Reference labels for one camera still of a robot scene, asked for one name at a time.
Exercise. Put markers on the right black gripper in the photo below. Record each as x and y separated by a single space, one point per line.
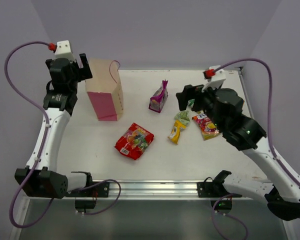
191 92

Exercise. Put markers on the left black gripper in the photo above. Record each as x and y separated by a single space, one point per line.
80 70

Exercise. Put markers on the green snack bag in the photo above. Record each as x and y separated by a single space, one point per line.
191 103

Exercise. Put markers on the pink and tan paper bag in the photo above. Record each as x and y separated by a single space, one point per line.
104 89

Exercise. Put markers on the small green snack packet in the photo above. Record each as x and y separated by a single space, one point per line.
183 117

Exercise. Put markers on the magenta snack pack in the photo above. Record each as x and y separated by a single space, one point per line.
159 98

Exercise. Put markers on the colourful candy bag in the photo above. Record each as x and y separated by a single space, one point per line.
207 128

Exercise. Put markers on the yellow snack pack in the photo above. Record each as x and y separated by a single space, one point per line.
176 131

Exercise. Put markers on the red snack pack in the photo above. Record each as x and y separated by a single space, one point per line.
134 142

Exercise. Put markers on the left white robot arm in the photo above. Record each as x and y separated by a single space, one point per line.
40 178

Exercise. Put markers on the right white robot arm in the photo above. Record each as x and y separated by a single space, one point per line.
248 137

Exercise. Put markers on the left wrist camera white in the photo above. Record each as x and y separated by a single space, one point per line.
64 50

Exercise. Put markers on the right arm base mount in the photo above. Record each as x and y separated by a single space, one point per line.
213 187

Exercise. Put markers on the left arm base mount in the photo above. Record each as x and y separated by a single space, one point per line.
100 191

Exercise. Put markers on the aluminium front rail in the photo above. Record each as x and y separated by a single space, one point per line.
152 188

